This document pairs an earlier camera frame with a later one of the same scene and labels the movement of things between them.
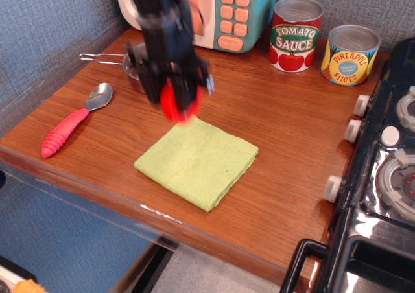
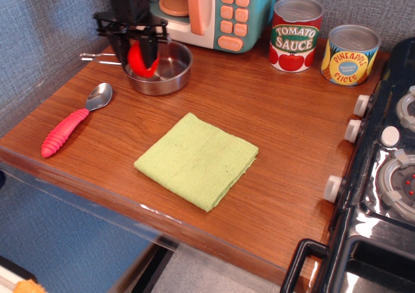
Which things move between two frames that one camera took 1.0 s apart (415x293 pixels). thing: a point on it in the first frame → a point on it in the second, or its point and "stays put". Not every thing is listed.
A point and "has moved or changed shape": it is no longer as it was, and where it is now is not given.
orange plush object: (28, 286) stays put
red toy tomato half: (171, 107) has moved or changed shape
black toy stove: (371, 237) stays put
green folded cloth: (198, 163) stays put
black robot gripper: (169, 52) → (128, 14)
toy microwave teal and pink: (234, 17) stays put
